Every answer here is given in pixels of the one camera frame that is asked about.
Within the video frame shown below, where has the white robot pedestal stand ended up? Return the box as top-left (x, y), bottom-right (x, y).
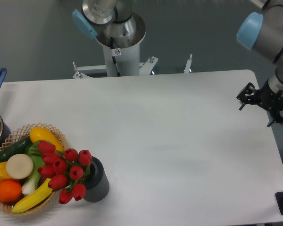
top-left (72, 10), bottom-right (193, 80)

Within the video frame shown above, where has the dark grey ribbed vase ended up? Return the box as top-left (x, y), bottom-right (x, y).
top-left (84, 157), bottom-right (109, 202)

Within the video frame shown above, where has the red tulip bouquet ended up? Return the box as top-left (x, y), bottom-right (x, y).
top-left (37, 140), bottom-right (93, 204)

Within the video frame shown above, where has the woven wicker basket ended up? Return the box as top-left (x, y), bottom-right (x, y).
top-left (0, 123), bottom-right (68, 216)

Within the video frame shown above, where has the orange fruit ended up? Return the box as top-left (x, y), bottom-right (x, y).
top-left (0, 180), bottom-right (22, 202)

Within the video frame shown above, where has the green cucumber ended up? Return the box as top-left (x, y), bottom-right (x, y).
top-left (0, 136), bottom-right (32, 163)

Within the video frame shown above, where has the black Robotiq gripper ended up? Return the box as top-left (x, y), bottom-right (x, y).
top-left (236, 82), bottom-right (283, 127)

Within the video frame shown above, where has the beige round radish slice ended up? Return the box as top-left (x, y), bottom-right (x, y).
top-left (6, 154), bottom-right (33, 179)

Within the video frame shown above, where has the yellow banana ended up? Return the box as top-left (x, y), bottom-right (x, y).
top-left (11, 178), bottom-right (52, 214)

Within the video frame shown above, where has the black cable on pedestal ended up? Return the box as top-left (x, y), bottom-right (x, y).
top-left (109, 37), bottom-right (121, 77)

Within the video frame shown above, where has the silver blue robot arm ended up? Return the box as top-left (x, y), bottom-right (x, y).
top-left (72, 0), bottom-right (283, 125)

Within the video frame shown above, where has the green bok choy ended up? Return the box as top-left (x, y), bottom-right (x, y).
top-left (22, 140), bottom-right (45, 196)

